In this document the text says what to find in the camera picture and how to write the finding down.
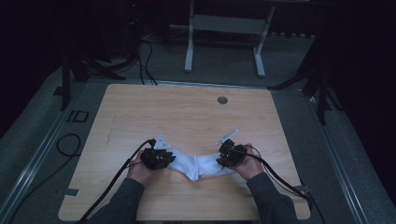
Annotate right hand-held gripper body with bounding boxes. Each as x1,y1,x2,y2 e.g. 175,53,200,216
215,128,248,168

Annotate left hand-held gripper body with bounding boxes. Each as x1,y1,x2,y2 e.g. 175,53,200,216
139,134,172,171

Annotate person's left hand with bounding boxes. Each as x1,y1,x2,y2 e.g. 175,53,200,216
127,151,157,187

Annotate person's right hand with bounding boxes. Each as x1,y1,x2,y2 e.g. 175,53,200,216
233,143,266,183

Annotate black tripod stand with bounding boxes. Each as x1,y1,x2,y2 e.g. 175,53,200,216
59,18,142,112
267,27,344,127

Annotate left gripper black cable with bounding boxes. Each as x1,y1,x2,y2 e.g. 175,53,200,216
76,138,157,224

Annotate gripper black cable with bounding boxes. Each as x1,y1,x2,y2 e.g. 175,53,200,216
236,145,327,224
76,138,157,224

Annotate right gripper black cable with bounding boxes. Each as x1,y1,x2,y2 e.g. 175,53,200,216
236,145,327,224

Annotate black looped floor cable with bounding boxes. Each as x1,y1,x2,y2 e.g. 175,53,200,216
8,133,82,223

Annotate black floor cables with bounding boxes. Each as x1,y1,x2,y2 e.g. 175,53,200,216
135,36,159,86

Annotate metal floor rail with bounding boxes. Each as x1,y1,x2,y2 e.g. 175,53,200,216
306,94,372,224
0,90,82,220

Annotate white metal desk frame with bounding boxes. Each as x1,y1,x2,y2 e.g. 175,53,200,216
169,0,276,78

